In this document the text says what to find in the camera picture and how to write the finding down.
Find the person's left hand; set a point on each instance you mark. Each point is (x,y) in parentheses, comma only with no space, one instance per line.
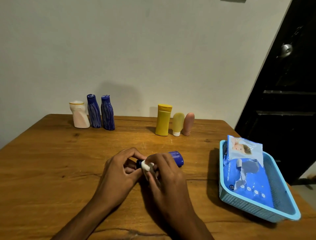
(112,173)

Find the person's right hand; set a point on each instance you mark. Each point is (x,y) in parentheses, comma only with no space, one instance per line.
(167,183)

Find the person's right fingers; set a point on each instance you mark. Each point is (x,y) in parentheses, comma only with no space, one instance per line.
(161,163)

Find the person's left thumb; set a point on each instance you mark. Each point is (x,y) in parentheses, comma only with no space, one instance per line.
(135,176)

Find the white wipe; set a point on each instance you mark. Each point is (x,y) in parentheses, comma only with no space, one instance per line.
(146,166)

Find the small blue bottle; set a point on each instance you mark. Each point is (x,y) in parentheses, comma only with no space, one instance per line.
(178,158)

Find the person's right forearm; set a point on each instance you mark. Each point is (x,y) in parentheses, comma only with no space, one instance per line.
(185,225)

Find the person's left forearm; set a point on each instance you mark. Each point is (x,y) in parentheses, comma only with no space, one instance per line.
(81,220)

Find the yellow flip-cap bottle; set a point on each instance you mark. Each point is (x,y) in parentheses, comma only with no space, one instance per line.
(163,121)

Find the pale yellow squeeze tube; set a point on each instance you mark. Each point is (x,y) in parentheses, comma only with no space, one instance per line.
(178,122)

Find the pink squeeze tube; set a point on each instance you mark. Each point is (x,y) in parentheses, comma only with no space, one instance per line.
(188,123)

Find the blue striped bottle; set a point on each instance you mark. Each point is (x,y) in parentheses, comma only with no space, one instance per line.
(108,113)
(94,112)

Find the white pink curved bottle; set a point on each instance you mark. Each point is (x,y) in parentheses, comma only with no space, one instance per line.
(80,116)

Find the blue wet wipes packet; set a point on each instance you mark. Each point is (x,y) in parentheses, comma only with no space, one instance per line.
(251,183)

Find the light blue plastic basket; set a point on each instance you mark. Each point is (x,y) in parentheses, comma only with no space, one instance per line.
(281,192)

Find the black door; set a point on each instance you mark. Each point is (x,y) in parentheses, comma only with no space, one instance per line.
(284,111)

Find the silver door knob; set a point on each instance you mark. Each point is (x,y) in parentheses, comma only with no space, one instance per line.
(286,50)

